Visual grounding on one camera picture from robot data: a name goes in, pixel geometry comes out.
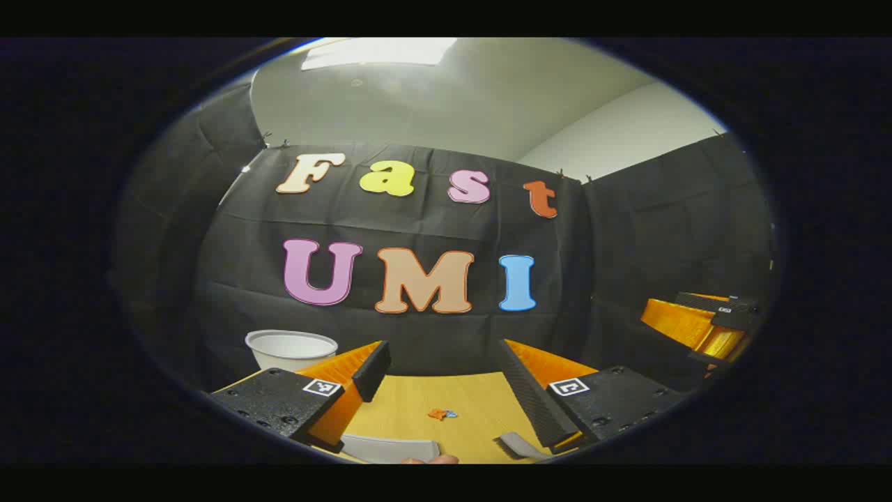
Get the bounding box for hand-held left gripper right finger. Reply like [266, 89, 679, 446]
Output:
[499, 339, 682, 454]

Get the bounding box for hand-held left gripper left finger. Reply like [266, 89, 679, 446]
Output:
[209, 340, 391, 454]

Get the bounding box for small grey broom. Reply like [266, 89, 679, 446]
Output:
[494, 431, 553, 462]

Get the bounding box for white ribbed garbage bin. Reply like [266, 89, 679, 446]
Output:
[245, 330, 339, 372]

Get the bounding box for grey dustpan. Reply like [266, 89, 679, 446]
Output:
[340, 434, 442, 464]

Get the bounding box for wooden desktop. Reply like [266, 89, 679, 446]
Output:
[213, 370, 593, 464]

